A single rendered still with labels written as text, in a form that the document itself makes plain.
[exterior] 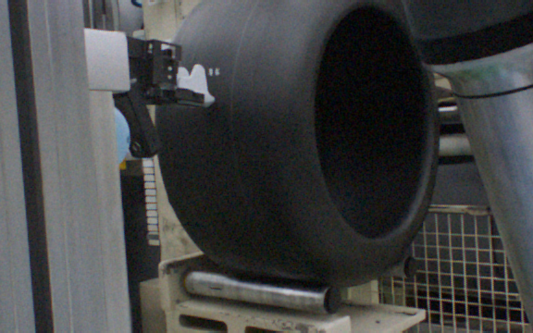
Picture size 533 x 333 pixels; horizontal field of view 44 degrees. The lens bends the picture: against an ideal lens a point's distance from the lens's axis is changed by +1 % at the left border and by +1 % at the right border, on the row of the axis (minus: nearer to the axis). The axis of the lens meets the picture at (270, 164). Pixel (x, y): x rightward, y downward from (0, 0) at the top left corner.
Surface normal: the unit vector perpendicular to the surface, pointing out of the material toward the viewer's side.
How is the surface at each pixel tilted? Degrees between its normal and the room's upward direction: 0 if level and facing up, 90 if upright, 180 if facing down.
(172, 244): 90
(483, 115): 112
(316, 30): 83
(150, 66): 83
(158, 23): 90
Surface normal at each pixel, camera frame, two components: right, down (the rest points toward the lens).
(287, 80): 0.06, -0.15
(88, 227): 0.87, -0.03
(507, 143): -0.66, 0.46
